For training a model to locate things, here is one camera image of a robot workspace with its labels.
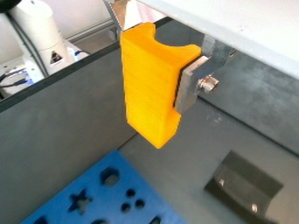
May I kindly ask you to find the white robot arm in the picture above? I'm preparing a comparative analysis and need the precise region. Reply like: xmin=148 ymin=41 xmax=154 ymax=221
xmin=0 ymin=0 xmax=232 ymax=113

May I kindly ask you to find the blue foam shape board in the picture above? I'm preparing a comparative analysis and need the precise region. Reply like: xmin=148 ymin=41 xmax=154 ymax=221
xmin=21 ymin=150 xmax=187 ymax=224

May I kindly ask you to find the yellow arch block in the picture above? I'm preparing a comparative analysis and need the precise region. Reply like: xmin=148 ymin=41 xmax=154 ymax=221
xmin=120 ymin=23 xmax=202 ymax=149

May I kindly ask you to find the black curved holder stand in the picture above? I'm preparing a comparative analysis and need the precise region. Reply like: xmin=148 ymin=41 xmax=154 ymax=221
xmin=204 ymin=150 xmax=284 ymax=224

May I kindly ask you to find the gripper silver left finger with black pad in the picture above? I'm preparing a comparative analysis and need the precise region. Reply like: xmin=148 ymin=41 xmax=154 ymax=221
xmin=103 ymin=0 xmax=135 ymax=32

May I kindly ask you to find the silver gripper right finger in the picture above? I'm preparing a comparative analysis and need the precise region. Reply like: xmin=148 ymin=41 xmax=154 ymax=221
xmin=174 ymin=35 xmax=236 ymax=115

